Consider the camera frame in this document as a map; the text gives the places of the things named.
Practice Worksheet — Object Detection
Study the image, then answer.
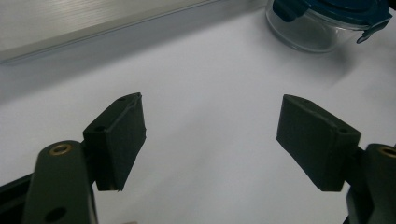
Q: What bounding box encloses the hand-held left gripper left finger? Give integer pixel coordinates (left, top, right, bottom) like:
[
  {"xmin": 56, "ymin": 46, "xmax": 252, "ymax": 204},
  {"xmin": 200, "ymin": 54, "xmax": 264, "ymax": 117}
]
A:
[{"xmin": 21, "ymin": 91, "xmax": 148, "ymax": 224}]

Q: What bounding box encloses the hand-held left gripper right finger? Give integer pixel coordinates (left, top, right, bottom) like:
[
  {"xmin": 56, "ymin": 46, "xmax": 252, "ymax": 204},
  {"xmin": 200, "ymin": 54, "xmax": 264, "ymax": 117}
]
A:
[{"xmin": 276, "ymin": 93, "xmax": 396, "ymax": 224}]

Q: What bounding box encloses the round glass container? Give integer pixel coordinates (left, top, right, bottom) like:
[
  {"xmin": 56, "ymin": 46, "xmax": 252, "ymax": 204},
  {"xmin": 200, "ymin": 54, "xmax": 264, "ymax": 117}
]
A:
[{"xmin": 265, "ymin": 3, "xmax": 368, "ymax": 53}]

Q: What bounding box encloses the glass container with blue lid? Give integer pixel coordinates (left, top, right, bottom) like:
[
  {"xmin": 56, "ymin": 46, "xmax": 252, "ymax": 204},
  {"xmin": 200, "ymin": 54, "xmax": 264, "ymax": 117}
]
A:
[{"xmin": 272, "ymin": 0, "xmax": 393, "ymax": 44}]

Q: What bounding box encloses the metal rail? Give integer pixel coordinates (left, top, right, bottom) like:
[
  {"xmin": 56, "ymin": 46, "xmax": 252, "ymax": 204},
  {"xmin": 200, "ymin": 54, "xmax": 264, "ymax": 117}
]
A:
[{"xmin": 0, "ymin": 0, "xmax": 237, "ymax": 65}]

